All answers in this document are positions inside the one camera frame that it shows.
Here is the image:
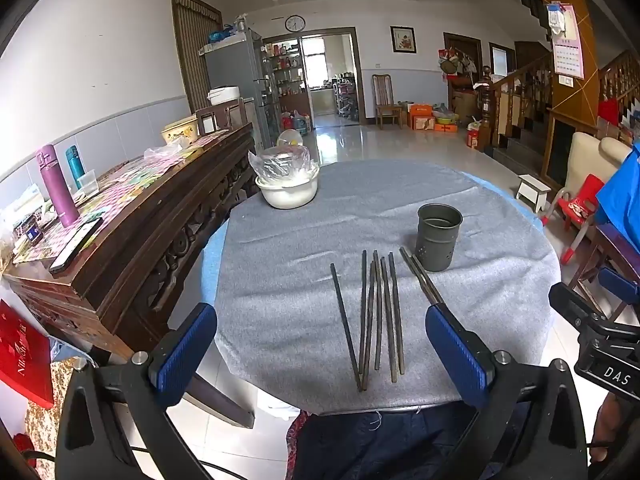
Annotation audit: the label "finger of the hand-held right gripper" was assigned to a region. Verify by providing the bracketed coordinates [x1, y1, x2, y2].
[597, 266, 640, 311]
[548, 282, 610, 335]

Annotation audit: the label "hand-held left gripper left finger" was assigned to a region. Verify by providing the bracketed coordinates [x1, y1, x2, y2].
[55, 302, 218, 480]

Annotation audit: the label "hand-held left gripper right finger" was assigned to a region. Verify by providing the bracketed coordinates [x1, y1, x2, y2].
[425, 304, 591, 480]

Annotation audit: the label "grey perforated chopstick holder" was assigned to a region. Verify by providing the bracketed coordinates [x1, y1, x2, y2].
[415, 203, 464, 272]

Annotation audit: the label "person's right hand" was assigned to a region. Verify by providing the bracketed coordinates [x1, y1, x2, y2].
[595, 392, 623, 461]

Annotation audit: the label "red plastic chair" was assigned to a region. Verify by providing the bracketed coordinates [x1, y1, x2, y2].
[537, 174, 606, 265]

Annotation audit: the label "blue cloth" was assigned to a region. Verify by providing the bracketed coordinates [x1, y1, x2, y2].
[594, 144, 640, 241]

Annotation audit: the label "carved wooden sideboard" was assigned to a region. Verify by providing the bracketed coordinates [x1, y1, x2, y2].
[2, 122, 258, 428]

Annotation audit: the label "person's dark trousers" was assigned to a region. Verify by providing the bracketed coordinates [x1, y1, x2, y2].
[287, 400, 526, 480]

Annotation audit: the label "beige sofa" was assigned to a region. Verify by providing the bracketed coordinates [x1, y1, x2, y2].
[565, 131, 633, 196]

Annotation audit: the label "white step stool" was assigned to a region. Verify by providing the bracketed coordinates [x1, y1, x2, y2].
[515, 174, 552, 213]

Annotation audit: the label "black phone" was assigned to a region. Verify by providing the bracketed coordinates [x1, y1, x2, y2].
[48, 217, 104, 275]

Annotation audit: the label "grey table cloth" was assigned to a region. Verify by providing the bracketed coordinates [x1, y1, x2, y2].
[214, 160, 562, 417]

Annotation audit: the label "red book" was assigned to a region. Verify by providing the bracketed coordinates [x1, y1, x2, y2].
[0, 299, 55, 409]

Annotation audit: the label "colourful patterned mat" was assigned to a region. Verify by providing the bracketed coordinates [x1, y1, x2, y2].
[12, 130, 231, 266]

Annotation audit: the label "white bowl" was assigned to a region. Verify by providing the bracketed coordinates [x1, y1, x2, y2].
[255, 165, 321, 210]

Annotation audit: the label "crumpled plastic bag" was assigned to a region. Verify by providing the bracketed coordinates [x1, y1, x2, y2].
[144, 141, 191, 163]

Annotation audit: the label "purple thermos bottle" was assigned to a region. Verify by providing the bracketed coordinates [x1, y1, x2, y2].
[39, 144, 81, 228]

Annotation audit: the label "clear plastic bag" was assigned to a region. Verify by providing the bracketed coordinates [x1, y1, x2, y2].
[248, 146, 321, 186]

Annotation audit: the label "teal bottle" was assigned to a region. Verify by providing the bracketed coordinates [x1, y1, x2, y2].
[65, 145, 83, 191]

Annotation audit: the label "floral enamel pot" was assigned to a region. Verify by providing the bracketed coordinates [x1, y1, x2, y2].
[160, 115, 199, 145]

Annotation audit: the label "wooden stair railing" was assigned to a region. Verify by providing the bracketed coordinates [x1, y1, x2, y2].
[477, 50, 556, 153]

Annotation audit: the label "small wooden chair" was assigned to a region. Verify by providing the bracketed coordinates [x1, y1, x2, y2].
[195, 97, 248, 136]

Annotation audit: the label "white table fan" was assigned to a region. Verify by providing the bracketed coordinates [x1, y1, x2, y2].
[276, 129, 304, 151]

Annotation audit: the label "orange cardboard box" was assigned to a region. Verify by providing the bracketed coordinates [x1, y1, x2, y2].
[407, 104, 436, 131]

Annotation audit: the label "white rice cooker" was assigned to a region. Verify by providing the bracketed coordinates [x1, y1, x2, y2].
[207, 86, 241, 107]

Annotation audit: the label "tall wooden chair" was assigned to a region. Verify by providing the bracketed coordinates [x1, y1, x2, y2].
[371, 74, 403, 130]

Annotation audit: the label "grey refrigerator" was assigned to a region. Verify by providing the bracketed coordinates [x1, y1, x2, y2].
[204, 30, 281, 148]

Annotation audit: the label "shelf with bottles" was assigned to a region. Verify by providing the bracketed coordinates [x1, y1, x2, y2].
[265, 40, 306, 121]

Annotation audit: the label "brown curtain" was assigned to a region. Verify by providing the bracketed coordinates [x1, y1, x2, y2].
[171, 0, 224, 116]

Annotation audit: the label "framed picture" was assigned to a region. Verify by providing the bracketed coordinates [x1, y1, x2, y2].
[390, 26, 417, 54]

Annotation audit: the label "wall calendar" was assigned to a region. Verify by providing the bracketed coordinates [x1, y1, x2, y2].
[546, 2, 586, 80]

